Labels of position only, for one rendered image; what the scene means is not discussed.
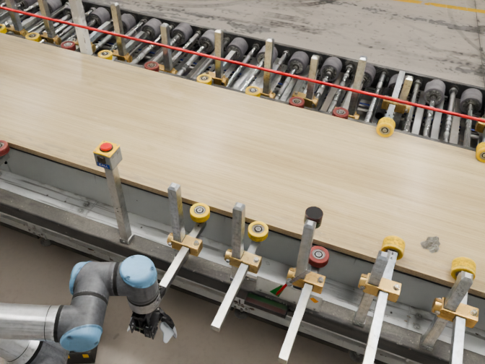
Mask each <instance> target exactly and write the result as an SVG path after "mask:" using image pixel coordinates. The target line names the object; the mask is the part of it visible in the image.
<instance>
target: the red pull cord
mask: <svg viewBox="0 0 485 364"><path fill-rule="evenodd" d="M0 9H4V10H7V11H11V12H16V13H20V14H26V15H29V16H32V17H38V18H41V19H45V20H50V21H54V22H60V23H63V24H66V25H71V26H75V27H80V28H84V29H88V30H93V31H96V32H100V33H105V34H109V35H114V36H118V37H121V38H127V39H130V40H136V41H139V42H142V43H148V44H152V45H155V46H161V47H164V48H169V49H173V50H177V51H182V52H186V53H191V54H194V55H198V56H203V57H207V58H211V59H216V60H219V61H225V62H228V63H231V64H237V65H241V66H246V67H250V68H253V69H259V70H262V71H265V72H271V73H275V74H280V75H284V76H287V77H292V78H296V79H301V80H305V81H308V82H314V83H317V84H321V85H326V86H329V87H335V88H339V89H342V90H348V91H351V92H357V93H360V94H363V95H369V96H373V97H376V98H382V99H385V100H390V101H394V102H397V103H403V104H407V105H412V106H415V107H419V108H424V109H427V110H431V111H437V112H440V113H446V114H449V115H452V116H458V117H461V118H467V119H471V120H474V121H479V122H483V123H485V119H481V118H476V117H473V116H467V115H463V114H460V113H454V112H451V111H447V110H442V109H439V108H433V107H429V106H425V105H420V104H417V103H411V102H408V101H405V100H399V99H395V98H391V97H386V96H383V95H377V94H374V93H370V92H365V91H361V90H355V89H352V88H349V87H343V86H340V85H336V84H331V83H327V82H321V81H318V80H314V79H309V78H306V77H300V76H297V75H293V74H287V73H284V72H280V71H275V70H272V69H266V68H263V67H259V66H254V65H250V64H244V63H241V62H238V61H232V60H229V59H225V58H220V57H216V56H210V55H207V54H204V53H198V52H195V51H189V50H186V49H182V48H176V47H173V46H169V45H164V44H161V43H155V42H152V41H148V40H142V39H139V38H133V37H130V36H127V35H121V34H118V33H114V32H108V31H105V30H99V29H96V28H93V27H87V26H84V25H78V24H74V23H71V22H65V21H62V20H58V19H53V18H50V17H44V16H40V15H37V14H31V13H28V12H22V11H19V10H16V9H10V8H6V7H2V6H0Z"/></svg>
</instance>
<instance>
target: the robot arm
mask: <svg viewBox="0 0 485 364"><path fill-rule="evenodd" d="M69 289H70V293H71V294H72V295H73V297H72V299H71V305H33V304H19V303H0V357H1V358H3V359H4V364H66V363H67V360H68V356H69V353H70V351H75V352H86V351H89V350H92V349H93V348H95V347H96V346H97V345H98V343H99V341H100V337H101V334H102V327H103V323H104V319H105V312H106V308H107V305H108V300H109V296H127V300H128V304H129V307H130V309H131V310H132V312H133V313H132V316H131V320H130V324H129V327H128V330H127V331H128V332H129V330H131V333H133V331H134V330H135V331H138V332H139V331H140V330H141V331H140V333H142V334H144V335H145V337H148V338H151V337H152V339H154V337H155V334H156V333H157V330H158V327H157V325H158V323H159V321H160V320H161V323H160V330H161V331H162V332H163V342H164V343H167V342H168V341H169V340H170V338H171V337H172V336H174V338H177V332H176V328H175V324H174V323H173V321H172V319H171V318H170V317H169V316H168V315H167V314H166V313H165V312H164V311H163V310H162V309H161V308H160V307H158V306H159V304H160V301H161V299H162V298H163V296H164V295H165V291H166V287H164V286H162V285H158V281H157V270H156V269H155V266H154V263H153V262H152V260H151V259H149V258H147V257H145V256H142V255H134V256H130V257H128V258H127V259H125V260H124V261H123V262H93V261H88V262H79V263H78V264H76V265H75V267H74V268H73V270H72V272H71V279H70V281H69ZM132 326H133V328H132Z"/></svg>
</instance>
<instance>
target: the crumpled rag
mask: <svg viewBox="0 0 485 364"><path fill-rule="evenodd" d="M420 244H421V247H422V248H423V249H429V252H430V253H435V252H438V251H439V250H440V248H439V245H440V242H439V237H437V236H435V237H428V238H427V240H425V241H422V242H421V243H420Z"/></svg>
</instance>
